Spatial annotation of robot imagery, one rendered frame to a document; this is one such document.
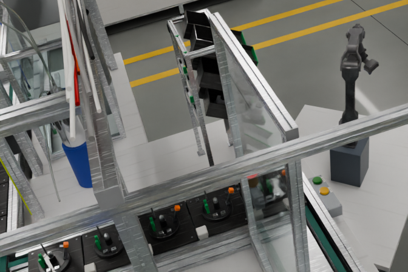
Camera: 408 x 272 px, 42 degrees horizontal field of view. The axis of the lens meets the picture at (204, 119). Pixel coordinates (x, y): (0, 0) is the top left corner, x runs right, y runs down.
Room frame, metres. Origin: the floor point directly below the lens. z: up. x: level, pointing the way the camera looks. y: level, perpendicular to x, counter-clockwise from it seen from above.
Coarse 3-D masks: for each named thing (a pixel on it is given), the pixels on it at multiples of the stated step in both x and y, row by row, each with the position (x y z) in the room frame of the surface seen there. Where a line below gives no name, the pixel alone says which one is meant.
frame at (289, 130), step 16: (224, 32) 1.33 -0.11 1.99; (240, 48) 1.22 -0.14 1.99; (240, 64) 1.15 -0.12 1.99; (256, 80) 1.06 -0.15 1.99; (272, 96) 0.98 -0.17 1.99; (272, 112) 0.93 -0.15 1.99; (288, 128) 0.86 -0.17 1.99; (288, 176) 0.86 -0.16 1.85; (288, 192) 0.87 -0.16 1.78; (304, 208) 0.86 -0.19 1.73; (304, 224) 0.86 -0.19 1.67; (304, 240) 0.86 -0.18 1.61; (304, 256) 0.86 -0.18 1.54
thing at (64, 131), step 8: (56, 88) 2.13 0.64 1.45; (64, 88) 2.18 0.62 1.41; (64, 120) 2.07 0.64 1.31; (80, 120) 2.11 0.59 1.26; (56, 128) 2.10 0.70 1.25; (64, 128) 2.07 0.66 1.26; (80, 128) 2.10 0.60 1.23; (64, 136) 2.08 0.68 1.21; (80, 136) 2.08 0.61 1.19; (64, 144) 2.09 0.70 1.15; (72, 144) 2.07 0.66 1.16; (80, 144) 2.08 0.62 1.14
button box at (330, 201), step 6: (312, 180) 1.67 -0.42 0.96; (324, 180) 1.66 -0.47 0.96; (312, 186) 1.64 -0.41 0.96; (318, 186) 1.63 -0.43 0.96; (324, 186) 1.62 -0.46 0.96; (318, 192) 1.59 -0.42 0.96; (330, 192) 1.58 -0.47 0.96; (324, 198) 1.55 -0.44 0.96; (330, 198) 1.55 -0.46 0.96; (336, 198) 1.54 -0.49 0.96; (324, 204) 1.52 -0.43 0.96; (330, 204) 1.51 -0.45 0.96; (336, 204) 1.51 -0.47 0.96; (330, 210) 1.49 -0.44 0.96; (336, 210) 1.49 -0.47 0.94; (336, 216) 1.49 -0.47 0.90
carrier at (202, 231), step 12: (204, 192) 1.66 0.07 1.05; (216, 192) 1.72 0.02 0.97; (192, 204) 1.68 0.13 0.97; (204, 204) 1.62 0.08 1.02; (216, 204) 1.60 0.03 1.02; (228, 204) 1.61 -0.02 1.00; (240, 204) 1.62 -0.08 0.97; (192, 216) 1.61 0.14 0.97; (204, 216) 1.58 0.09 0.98; (216, 216) 1.56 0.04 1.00; (228, 216) 1.56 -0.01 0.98; (240, 216) 1.55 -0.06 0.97; (204, 228) 1.51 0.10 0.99; (216, 228) 1.51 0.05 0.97; (228, 228) 1.50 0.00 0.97
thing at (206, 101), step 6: (210, 90) 1.99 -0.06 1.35; (216, 90) 1.99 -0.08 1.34; (222, 90) 1.99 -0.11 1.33; (204, 96) 1.99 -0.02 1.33; (210, 96) 1.99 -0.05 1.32; (216, 96) 1.99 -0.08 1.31; (204, 102) 1.96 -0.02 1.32; (210, 102) 1.87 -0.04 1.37; (210, 108) 1.87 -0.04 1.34; (216, 108) 1.87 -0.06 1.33; (222, 108) 1.86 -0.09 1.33; (210, 114) 1.87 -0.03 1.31; (216, 114) 1.87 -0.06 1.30; (222, 114) 1.86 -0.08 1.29
